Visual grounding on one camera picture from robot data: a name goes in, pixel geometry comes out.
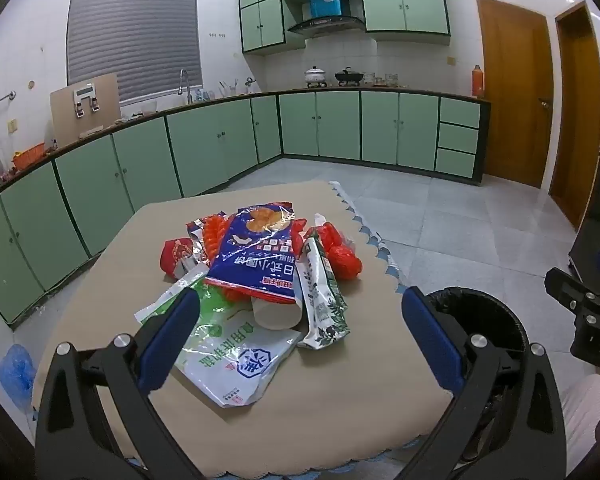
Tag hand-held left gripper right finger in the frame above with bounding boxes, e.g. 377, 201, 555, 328
394, 286, 569, 480

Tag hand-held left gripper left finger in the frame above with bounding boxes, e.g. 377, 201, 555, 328
34, 287, 207, 480

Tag black trash bin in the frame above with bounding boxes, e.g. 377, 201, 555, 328
422, 286, 531, 461

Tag white green plastic bag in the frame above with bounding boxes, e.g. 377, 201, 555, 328
134, 266, 303, 409

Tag red packet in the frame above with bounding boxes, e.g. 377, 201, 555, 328
160, 237, 201, 281

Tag silver blue foil bag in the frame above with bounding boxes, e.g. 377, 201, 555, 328
186, 217, 217, 272

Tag orange mesh pad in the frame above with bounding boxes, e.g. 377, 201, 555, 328
202, 212, 261, 304

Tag blue snack bag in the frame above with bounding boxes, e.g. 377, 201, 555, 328
205, 201, 308, 306

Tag red plastic bag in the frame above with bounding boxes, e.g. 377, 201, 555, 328
312, 222, 363, 281

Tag green white narrow packet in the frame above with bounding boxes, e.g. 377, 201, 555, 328
296, 234, 352, 351

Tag floral undercloth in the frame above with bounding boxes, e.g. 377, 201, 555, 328
329, 180, 407, 297

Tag wooden door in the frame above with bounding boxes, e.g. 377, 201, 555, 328
547, 0, 600, 233
476, 0, 553, 190

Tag blue plastic bag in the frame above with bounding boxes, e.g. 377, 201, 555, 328
0, 344, 37, 411

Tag green base cabinets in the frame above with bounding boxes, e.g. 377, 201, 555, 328
0, 89, 492, 331

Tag orange basket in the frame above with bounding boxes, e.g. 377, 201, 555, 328
12, 142, 47, 170

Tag cardboard board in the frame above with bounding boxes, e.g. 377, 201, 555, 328
49, 72, 121, 143

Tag black wok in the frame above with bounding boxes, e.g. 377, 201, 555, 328
335, 66, 366, 86

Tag grey window blind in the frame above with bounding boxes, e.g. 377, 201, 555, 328
66, 0, 204, 106

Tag range hood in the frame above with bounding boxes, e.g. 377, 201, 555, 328
286, 16, 366, 38

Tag blue box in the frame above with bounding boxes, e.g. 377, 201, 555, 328
309, 0, 343, 18

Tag green wall cabinets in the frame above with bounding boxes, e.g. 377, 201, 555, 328
237, 0, 452, 53

